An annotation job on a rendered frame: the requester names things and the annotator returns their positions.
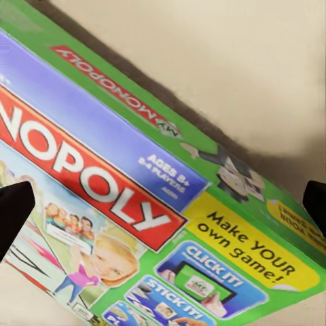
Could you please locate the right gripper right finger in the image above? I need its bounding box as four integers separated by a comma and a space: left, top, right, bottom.
303, 180, 326, 238

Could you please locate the board game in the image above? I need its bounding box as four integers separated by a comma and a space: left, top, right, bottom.
0, 0, 326, 326

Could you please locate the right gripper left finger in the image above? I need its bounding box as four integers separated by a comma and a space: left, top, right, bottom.
0, 181, 35, 262

